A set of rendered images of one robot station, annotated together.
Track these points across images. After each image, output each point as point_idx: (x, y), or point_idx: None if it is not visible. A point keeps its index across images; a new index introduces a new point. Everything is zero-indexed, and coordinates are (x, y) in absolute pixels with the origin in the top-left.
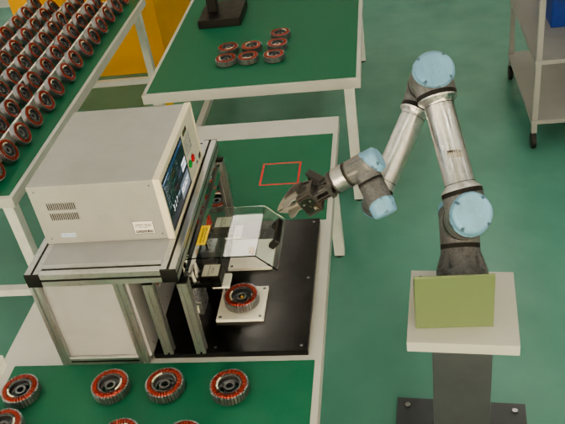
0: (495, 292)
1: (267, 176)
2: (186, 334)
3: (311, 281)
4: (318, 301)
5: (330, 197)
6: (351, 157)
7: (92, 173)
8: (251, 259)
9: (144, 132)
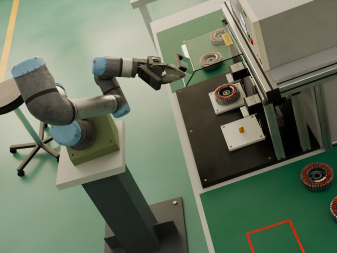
0: (69, 166)
1: (288, 236)
2: None
3: (187, 129)
4: (181, 124)
5: (203, 223)
6: (112, 59)
7: None
8: (239, 126)
9: None
